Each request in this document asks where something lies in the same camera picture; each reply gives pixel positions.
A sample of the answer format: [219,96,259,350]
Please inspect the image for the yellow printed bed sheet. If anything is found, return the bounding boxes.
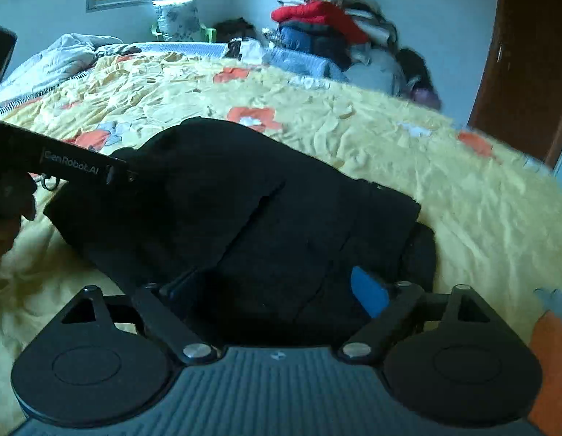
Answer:
[0,50,562,436]

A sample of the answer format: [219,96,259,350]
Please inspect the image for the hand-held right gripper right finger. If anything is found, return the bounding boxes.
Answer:
[339,266,505,365]

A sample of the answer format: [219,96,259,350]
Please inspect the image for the blue quilted blanket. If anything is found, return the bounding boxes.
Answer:
[127,41,350,83]

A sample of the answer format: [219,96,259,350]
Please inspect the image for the purple cloth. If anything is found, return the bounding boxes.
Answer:
[412,88,442,110]

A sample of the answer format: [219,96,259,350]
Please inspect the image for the black pants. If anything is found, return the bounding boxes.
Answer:
[42,117,438,323]

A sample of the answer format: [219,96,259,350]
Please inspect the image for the green plastic chair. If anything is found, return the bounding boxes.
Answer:
[151,21,217,43]

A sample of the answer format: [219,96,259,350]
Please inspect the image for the white crumpled duvet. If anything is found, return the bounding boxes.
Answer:
[0,34,142,106]

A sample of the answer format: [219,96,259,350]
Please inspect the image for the pile of clothes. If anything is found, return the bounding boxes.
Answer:
[263,0,402,71]

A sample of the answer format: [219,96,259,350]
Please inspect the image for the red puffer jacket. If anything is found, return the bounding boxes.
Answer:
[271,0,371,44]

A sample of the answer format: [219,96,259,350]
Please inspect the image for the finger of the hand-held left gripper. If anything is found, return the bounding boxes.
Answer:
[106,165,141,186]

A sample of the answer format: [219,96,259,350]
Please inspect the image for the floral pillow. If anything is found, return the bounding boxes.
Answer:
[153,0,202,41]

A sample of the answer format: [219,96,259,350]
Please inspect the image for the dark cloth heap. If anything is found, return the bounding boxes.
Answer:
[212,17,260,44]

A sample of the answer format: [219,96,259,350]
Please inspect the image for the black white patterned cloth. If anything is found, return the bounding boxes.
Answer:
[225,36,269,63]

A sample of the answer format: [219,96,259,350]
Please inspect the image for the brown wooden door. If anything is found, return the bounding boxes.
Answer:
[467,0,562,170]

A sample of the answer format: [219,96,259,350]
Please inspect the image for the person's left hand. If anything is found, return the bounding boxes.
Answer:
[0,182,37,279]

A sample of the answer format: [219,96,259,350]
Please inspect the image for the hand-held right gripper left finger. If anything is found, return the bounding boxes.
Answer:
[62,279,214,365]

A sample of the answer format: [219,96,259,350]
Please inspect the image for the grey bag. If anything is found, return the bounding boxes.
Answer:
[347,48,405,96]

